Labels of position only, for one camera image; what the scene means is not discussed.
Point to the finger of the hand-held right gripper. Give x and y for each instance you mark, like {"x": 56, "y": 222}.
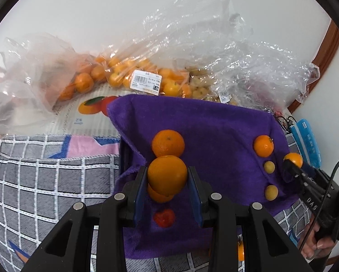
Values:
{"x": 288, "y": 168}

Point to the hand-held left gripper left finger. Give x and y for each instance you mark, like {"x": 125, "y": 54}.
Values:
{"x": 139, "y": 192}

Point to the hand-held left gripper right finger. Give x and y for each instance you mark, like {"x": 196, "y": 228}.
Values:
{"x": 193, "y": 195}

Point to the small orange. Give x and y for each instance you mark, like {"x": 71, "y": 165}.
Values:
{"x": 240, "y": 250}
{"x": 295, "y": 158}
{"x": 263, "y": 146}

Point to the small yellow fruit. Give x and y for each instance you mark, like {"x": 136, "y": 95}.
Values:
{"x": 271, "y": 192}
{"x": 269, "y": 167}

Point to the large orange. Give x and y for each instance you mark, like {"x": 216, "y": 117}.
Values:
{"x": 159, "y": 196}
{"x": 167, "y": 175}
{"x": 168, "y": 143}

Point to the small red fruit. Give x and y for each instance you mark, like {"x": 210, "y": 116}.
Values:
{"x": 164, "y": 218}

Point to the heap of bagged yellow fruits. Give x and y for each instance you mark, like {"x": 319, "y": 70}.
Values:
{"x": 199, "y": 90}

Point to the person's right hand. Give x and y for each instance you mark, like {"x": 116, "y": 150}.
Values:
{"x": 322, "y": 245}

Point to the blue tissue pack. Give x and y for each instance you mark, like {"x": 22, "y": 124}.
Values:
{"x": 307, "y": 141}

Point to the purple towel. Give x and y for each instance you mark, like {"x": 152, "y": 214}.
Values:
{"x": 215, "y": 136}

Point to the grey checkered star blanket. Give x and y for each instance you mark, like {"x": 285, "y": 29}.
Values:
{"x": 44, "y": 181}

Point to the clear crumpled plastic bag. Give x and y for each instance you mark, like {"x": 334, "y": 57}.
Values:
{"x": 271, "y": 70}

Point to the fruit print mat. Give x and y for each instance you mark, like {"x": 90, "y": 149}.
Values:
{"x": 73, "y": 119}

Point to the heap of bagged oranges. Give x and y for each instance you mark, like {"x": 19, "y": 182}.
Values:
{"x": 171, "y": 87}
{"x": 83, "y": 82}

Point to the translucent white plastic bag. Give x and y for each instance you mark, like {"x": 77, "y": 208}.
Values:
{"x": 22, "y": 102}

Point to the clear labelled plastic bag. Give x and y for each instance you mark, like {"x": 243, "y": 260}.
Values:
{"x": 186, "y": 34}

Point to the wooden door frame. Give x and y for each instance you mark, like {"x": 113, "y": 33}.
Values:
{"x": 325, "y": 62}

